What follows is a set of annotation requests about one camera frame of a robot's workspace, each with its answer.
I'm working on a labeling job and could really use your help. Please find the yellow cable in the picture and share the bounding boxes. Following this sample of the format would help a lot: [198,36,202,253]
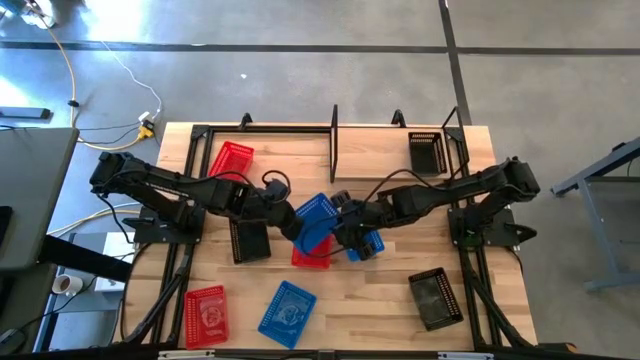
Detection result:
[27,2,154,152]

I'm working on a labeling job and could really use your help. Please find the black plastic basket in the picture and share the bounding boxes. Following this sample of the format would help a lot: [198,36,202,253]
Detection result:
[407,131,448,176]
[407,266,465,332]
[228,218,272,265]

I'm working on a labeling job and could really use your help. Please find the wooden shelf with black frame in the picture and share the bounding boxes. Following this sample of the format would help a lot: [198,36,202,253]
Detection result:
[328,103,472,185]

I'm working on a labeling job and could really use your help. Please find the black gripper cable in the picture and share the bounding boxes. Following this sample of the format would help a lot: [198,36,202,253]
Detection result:
[172,168,294,204]
[362,167,454,211]

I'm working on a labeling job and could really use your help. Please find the yellow and white power plug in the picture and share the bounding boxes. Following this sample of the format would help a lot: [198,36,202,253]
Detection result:
[137,110,157,140]

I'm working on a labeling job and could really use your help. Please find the black flat bar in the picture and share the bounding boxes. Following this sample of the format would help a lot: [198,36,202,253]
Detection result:
[0,106,52,120]

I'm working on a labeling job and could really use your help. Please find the blue plastic basket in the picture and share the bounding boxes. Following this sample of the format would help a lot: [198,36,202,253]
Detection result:
[292,193,344,256]
[257,279,318,350]
[346,228,386,263]

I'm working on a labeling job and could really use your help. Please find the grey desk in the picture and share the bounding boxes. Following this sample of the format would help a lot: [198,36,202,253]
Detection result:
[0,127,80,274]

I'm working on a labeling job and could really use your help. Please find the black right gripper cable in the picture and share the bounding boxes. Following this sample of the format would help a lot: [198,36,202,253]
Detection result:
[362,167,454,211]

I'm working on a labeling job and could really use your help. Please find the cream cable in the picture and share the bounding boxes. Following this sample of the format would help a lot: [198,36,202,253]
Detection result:
[47,202,144,239]

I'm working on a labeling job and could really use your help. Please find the white paper cup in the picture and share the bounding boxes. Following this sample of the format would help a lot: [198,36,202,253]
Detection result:
[51,273,85,297]

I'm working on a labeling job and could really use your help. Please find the red plastic basket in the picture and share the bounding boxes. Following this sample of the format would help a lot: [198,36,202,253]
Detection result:
[183,284,231,350]
[290,234,335,271]
[207,140,255,182]

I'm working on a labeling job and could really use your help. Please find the white floor box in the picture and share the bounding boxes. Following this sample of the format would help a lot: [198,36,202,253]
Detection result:
[18,0,59,29]

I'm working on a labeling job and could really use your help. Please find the black beam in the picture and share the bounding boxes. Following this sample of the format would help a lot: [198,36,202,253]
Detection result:
[38,233,134,284]

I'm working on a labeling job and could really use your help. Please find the black metal rig frame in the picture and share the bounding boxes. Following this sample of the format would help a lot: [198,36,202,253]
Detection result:
[114,112,576,360]

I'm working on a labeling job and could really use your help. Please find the white cable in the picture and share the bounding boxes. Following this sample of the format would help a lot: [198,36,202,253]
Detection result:
[102,42,164,119]

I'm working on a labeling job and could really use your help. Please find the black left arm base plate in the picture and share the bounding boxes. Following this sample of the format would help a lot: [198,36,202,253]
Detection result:
[133,205,207,245]

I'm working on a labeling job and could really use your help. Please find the white label strip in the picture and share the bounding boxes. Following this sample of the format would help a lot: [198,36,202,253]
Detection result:
[438,351,495,360]
[158,349,216,360]

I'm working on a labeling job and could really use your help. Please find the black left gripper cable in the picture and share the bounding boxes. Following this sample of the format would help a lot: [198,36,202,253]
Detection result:
[172,168,294,204]

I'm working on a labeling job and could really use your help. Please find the black flat device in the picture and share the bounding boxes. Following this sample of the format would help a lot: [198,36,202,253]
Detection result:
[0,205,14,249]

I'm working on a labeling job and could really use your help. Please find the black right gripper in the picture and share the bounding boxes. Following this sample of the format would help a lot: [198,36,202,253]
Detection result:
[330,189,397,249]

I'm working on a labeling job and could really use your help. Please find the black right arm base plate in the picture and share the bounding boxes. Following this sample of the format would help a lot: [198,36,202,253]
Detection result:
[447,207,539,250]

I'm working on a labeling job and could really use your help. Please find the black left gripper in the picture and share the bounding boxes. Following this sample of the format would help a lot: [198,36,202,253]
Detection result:
[237,193,305,244]

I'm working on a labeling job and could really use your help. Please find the grey-blue metal stand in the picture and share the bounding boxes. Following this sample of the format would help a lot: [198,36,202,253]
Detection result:
[549,135,640,294]

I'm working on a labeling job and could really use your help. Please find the dark computer mouse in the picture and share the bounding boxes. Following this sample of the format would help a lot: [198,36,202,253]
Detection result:
[0,327,26,356]

